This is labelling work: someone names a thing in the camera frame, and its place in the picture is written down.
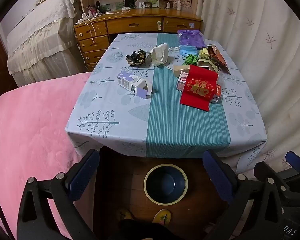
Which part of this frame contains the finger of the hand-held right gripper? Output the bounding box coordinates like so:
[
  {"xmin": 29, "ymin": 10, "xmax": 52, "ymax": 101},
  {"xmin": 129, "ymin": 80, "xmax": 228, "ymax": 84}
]
[
  {"xmin": 254, "ymin": 161, "xmax": 291, "ymax": 193},
  {"xmin": 280, "ymin": 151, "xmax": 300, "ymax": 180}
]

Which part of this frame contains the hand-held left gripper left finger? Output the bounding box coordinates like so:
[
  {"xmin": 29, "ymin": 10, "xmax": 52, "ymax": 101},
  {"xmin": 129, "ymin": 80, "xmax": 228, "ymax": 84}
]
[{"xmin": 17, "ymin": 149, "xmax": 100, "ymax": 240}]

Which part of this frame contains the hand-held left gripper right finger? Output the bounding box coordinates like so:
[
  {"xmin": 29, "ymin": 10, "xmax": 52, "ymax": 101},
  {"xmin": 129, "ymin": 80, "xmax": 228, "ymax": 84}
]
[{"xmin": 202, "ymin": 149, "xmax": 288, "ymax": 240}]

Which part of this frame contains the blue bin with cream rim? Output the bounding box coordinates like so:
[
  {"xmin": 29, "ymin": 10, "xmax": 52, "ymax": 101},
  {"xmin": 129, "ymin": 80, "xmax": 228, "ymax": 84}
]
[{"xmin": 143, "ymin": 164, "xmax": 189, "ymax": 204}]

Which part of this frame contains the red envelope with gold print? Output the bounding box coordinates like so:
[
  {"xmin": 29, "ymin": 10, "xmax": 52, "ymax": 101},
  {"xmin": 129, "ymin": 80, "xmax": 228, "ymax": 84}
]
[{"xmin": 179, "ymin": 65, "xmax": 219, "ymax": 112}]

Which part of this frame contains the red cartoon box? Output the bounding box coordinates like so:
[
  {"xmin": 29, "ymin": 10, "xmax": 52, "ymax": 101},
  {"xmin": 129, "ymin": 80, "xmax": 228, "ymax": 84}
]
[{"xmin": 176, "ymin": 71, "xmax": 222, "ymax": 104}]

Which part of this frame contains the blue face mask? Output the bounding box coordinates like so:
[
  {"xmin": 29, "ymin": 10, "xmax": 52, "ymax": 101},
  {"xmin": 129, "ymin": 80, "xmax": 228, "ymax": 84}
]
[{"xmin": 168, "ymin": 45, "xmax": 199, "ymax": 57}]

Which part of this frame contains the yellow slipper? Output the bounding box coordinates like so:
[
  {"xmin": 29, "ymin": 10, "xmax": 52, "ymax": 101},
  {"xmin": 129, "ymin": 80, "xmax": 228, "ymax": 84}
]
[
  {"xmin": 118, "ymin": 207, "xmax": 136, "ymax": 222},
  {"xmin": 152, "ymin": 208, "xmax": 173, "ymax": 224}
]

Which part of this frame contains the pink blanket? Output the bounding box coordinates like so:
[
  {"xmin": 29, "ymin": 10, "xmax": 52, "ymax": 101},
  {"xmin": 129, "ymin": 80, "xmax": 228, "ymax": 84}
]
[{"xmin": 0, "ymin": 72, "xmax": 101, "ymax": 240}]

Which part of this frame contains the person's leg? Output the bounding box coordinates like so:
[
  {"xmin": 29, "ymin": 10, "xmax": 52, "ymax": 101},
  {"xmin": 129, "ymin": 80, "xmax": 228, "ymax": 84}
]
[{"xmin": 117, "ymin": 218, "xmax": 171, "ymax": 240}]

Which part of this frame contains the purple and white carton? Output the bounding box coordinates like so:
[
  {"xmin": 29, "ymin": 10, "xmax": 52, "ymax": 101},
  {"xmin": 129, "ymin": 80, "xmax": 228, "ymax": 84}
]
[{"xmin": 116, "ymin": 70, "xmax": 153, "ymax": 100}]

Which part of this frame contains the small beige box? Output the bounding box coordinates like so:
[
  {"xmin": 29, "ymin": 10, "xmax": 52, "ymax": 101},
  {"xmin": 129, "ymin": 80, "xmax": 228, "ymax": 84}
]
[{"xmin": 173, "ymin": 64, "xmax": 192, "ymax": 78}]

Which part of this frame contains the green and cream box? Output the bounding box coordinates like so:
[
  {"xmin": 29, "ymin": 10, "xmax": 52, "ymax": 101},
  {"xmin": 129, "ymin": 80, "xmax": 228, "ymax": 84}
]
[{"xmin": 197, "ymin": 57, "xmax": 221, "ymax": 74}]

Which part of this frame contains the brown snack wrapper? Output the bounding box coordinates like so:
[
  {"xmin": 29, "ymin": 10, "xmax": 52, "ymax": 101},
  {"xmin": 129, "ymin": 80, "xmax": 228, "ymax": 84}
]
[{"xmin": 204, "ymin": 44, "xmax": 232, "ymax": 75}]

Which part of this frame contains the white leaf pattern curtain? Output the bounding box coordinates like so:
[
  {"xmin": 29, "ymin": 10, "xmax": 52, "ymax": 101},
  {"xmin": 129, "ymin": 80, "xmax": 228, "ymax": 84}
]
[{"xmin": 195, "ymin": 0, "xmax": 300, "ymax": 179}]

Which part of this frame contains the black crumpled paper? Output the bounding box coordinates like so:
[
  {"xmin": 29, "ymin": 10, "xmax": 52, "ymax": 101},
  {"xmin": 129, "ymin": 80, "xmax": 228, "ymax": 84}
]
[{"xmin": 126, "ymin": 50, "xmax": 149, "ymax": 67}]

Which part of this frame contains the white crumpled paper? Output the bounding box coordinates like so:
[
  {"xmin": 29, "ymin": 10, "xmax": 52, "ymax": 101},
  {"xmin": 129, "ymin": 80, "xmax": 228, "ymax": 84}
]
[{"xmin": 147, "ymin": 43, "xmax": 170, "ymax": 67}]

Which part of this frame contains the purple plastic package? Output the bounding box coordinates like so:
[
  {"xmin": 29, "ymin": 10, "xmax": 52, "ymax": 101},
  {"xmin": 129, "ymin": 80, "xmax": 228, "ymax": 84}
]
[{"xmin": 177, "ymin": 29, "xmax": 205, "ymax": 49}]

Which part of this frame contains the lace covered furniture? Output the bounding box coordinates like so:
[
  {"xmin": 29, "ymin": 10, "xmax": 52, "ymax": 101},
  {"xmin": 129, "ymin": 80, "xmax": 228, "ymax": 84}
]
[{"xmin": 6, "ymin": 0, "xmax": 82, "ymax": 83}]

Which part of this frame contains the wooden desk with drawers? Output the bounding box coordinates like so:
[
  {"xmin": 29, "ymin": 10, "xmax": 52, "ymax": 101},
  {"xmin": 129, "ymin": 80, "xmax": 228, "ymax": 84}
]
[{"xmin": 74, "ymin": 7, "xmax": 203, "ymax": 72}]

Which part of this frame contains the white cable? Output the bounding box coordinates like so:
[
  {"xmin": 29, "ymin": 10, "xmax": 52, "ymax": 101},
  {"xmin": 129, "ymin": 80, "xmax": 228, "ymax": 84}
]
[{"xmin": 78, "ymin": 7, "xmax": 130, "ymax": 65}]

